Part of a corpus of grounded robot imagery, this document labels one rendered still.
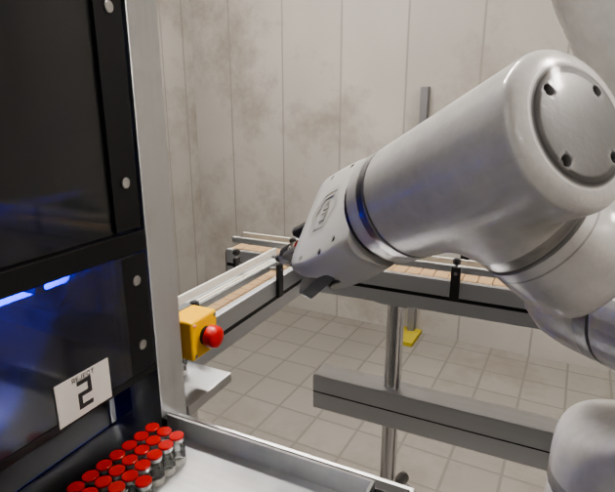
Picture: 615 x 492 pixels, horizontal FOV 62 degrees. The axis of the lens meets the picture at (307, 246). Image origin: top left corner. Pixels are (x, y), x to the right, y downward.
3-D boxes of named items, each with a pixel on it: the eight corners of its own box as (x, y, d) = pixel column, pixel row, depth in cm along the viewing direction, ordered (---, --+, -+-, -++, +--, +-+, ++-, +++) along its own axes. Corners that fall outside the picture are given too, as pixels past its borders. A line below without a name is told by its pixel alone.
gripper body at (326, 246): (377, 124, 38) (314, 171, 48) (332, 243, 35) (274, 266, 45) (453, 173, 40) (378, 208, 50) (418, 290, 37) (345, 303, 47)
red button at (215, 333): (195, 348, 88) (193, 328, 87) (209, 340, 91) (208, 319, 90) (213, 353, 86) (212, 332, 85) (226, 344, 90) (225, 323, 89)
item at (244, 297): (146, 414, 92) (139, 334, 88) (85, 393, 99) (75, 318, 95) (309, 292, 152) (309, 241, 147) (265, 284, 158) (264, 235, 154)
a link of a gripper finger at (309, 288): (352, 237, 41) (341, 213, 46) (302, 310, 43) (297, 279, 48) (364, 244, 41) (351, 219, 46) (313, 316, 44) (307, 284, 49)
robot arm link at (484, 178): (486, 199, 38) (397, 117, 36) (669, 133, 27) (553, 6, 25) (441, 289, 35) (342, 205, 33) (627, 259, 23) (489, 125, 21)
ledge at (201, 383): (128, 397, 94) (127, 388, 94) (175, 365, 106) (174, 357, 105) (188, 417, 88) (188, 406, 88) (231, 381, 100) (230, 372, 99)
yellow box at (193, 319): (160, 353, 90) (157, 315, 88) (186, 337, 96) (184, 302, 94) (195, 363, 87) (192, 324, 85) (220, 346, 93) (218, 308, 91)
